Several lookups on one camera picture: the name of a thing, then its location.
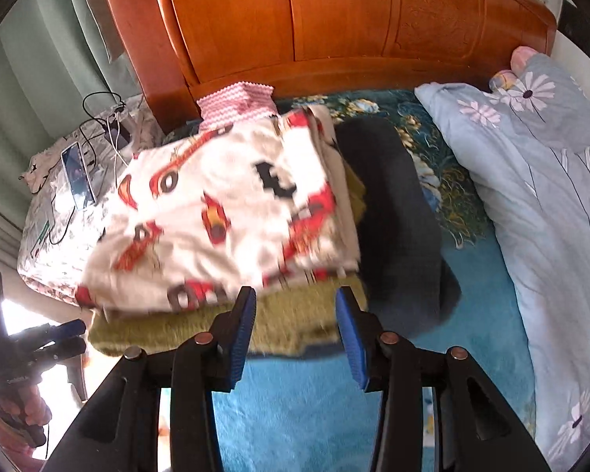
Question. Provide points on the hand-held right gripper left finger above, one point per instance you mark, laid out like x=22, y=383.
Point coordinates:
x=241, y=339

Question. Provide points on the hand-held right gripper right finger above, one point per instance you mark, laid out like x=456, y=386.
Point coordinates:
x=350, y=339

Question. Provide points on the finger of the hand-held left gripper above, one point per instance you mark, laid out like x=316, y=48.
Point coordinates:
x=61, y=329
x=61, y=351

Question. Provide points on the cream car print garment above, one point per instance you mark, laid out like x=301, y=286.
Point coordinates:
x=216, y=196

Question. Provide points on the person's left hand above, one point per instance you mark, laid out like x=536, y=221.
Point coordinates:
x=32, y=408

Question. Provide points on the nightstand with floral cover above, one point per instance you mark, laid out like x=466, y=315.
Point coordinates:
x=54, y=236

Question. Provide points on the dark grey folded garment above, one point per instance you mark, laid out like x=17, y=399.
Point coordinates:
x=393, y=216

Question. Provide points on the smartphone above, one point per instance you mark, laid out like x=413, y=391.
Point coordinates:
x=77, y=177

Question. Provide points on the black charger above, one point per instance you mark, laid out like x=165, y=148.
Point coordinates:
x=117, y=137

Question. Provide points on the pink white zigzag cloth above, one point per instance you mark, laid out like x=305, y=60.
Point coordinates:
x=231, y=103

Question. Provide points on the green curtain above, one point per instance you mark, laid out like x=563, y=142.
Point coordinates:
x=39, y=83

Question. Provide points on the light blue floral duvet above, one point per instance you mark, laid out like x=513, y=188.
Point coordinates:
x=545, y=182

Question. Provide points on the wooden headboard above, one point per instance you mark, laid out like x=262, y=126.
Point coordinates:
x=324, y=19

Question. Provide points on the pink pillow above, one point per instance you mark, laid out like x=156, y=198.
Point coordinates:
x=521, y=56

